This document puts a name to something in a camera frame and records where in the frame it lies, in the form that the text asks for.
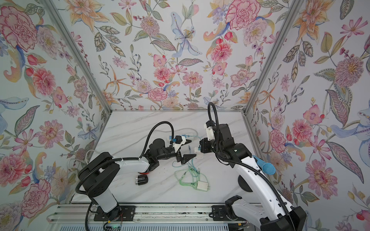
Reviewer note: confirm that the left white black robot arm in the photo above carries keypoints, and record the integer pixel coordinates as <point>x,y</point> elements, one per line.
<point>96,177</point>

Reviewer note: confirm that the black electric shaver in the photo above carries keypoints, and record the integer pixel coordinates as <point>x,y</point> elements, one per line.
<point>141,179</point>

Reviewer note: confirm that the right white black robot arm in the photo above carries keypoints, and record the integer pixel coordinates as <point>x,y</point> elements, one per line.
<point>276,213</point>

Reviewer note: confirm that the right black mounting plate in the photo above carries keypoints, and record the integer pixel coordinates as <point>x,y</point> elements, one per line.
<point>222,213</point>

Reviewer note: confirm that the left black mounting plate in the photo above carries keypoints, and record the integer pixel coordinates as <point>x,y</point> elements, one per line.
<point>119,213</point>

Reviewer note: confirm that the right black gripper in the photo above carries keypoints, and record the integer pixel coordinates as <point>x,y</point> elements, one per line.
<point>204,145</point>

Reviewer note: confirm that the blue microphone on stand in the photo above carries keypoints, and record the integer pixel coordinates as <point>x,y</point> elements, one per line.
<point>267,168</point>

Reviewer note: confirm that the black mounting plate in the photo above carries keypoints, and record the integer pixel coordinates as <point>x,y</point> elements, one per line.
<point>119,213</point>
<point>222,213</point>

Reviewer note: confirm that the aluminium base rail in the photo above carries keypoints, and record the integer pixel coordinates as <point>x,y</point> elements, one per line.
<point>139,213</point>

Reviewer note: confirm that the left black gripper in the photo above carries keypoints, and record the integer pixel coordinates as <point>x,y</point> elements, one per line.
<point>178,153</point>

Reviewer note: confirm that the white power strip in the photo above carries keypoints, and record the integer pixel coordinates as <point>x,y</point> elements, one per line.
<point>186,136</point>

